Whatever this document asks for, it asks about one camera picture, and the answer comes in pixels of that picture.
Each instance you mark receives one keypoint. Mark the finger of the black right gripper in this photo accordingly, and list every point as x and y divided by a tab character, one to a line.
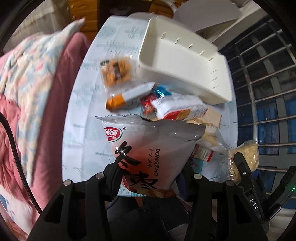
250	188

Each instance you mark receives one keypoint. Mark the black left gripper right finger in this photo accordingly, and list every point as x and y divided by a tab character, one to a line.
196	188

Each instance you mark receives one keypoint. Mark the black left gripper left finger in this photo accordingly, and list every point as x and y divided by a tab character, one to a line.
101	187

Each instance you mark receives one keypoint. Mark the grey red jujube snack bag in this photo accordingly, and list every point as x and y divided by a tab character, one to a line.
152	153

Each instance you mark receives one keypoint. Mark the white orange snack bar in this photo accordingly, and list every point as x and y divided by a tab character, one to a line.
122	99

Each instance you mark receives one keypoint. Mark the long white cracker package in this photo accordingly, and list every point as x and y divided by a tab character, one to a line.
179	107

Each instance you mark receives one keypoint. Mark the orange fried snack tray pack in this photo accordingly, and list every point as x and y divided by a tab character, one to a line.
116	71

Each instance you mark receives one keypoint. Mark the white leaf print tablecloth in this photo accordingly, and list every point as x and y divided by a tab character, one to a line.
86	150

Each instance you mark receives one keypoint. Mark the white red label snack pack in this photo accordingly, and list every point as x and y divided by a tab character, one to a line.
202	153

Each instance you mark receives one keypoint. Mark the brown beige bread package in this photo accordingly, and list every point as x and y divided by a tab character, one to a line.
211	139

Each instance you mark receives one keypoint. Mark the red wrapped candy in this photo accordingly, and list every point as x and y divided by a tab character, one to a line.
146	102

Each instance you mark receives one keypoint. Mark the blue foil snack packet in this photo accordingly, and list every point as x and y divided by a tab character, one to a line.
161	91

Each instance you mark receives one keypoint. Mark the pink floral quilt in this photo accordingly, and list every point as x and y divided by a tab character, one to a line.
37	78

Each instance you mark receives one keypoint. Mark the white plastic storage bin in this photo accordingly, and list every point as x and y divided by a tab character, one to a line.
184	62

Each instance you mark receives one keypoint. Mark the grey office chair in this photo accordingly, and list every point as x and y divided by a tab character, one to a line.
198	15

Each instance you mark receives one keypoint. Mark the wooden desk with drawers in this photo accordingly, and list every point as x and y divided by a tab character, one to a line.
96	13

